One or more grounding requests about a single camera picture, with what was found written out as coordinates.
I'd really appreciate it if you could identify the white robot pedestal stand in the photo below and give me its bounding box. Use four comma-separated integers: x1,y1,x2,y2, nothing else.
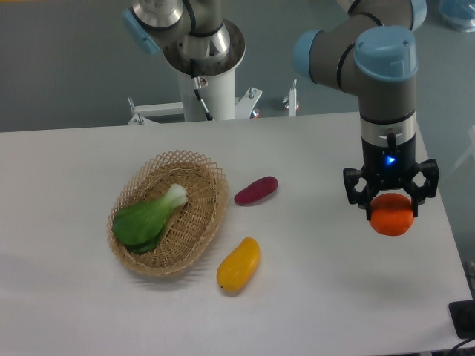
127,22,263,125

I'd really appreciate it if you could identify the purple sweet potato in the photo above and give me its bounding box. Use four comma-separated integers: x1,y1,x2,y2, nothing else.
234,176,278,205

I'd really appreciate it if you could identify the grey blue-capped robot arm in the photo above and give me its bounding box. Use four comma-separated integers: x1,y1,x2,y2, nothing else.
122,1,439,217

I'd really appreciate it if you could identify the blue plastic bag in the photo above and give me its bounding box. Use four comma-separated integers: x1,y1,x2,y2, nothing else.
439,0,474,33

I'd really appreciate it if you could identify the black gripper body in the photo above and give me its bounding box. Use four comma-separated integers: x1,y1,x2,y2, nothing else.
361,136,416,196

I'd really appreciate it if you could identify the orange fruit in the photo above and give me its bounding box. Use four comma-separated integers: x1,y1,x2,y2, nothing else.
370,193,414,237

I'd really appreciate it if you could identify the black box at table edge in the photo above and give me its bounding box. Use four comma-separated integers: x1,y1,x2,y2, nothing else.
448,300,474,339

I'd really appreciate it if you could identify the yellow mango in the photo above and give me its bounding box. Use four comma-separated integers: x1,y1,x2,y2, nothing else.
216,237,261,294

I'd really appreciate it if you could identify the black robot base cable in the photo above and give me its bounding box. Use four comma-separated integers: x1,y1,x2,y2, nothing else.
190,59,215,122

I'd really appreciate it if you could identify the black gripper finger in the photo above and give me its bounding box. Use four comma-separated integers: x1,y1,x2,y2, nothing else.
343,168,376,221
407,159,439,218

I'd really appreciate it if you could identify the white stand foot bracket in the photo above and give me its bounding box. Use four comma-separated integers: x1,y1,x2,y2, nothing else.
282,79,300,116

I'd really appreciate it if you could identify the woven wicker basket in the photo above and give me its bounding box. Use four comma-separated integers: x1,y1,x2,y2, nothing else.
107,150,229,277

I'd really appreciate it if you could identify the green bok choy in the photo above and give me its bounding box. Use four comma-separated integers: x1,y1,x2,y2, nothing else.
112,183,188,254

